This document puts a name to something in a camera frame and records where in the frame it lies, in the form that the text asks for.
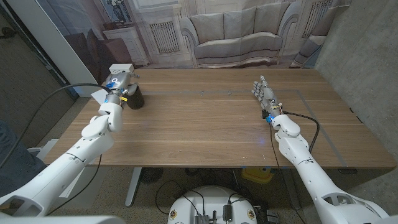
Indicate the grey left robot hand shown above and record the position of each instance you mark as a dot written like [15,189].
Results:
[119,82]

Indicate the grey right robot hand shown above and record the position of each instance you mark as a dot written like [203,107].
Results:
[267,98]

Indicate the white paper sheet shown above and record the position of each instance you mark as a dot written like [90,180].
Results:
[99,97]

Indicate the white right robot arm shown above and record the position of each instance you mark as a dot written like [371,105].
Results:
[314,180]

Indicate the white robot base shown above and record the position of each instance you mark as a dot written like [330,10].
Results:
[211,202]

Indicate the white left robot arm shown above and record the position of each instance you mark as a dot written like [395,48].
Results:
[77,155]

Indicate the black cup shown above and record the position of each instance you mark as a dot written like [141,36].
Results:
[136,101]

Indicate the white power strip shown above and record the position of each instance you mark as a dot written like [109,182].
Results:
[122,67]

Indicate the printed living room backdrop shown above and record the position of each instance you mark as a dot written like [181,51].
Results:
[236,31]

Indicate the yellow object under table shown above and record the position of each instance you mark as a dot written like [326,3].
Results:
[258,175]

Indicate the metal table leg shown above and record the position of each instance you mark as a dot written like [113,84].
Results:
[289,193]
[133,189]

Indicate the black round floor fan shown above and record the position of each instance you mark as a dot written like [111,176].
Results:
[151,175]

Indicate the person in blue jeans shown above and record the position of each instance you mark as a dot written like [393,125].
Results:
[15,168]

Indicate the white robot torso edge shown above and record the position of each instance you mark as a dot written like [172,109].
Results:
[62,220]

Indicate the white wall column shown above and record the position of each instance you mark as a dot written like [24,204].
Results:
[62,53]

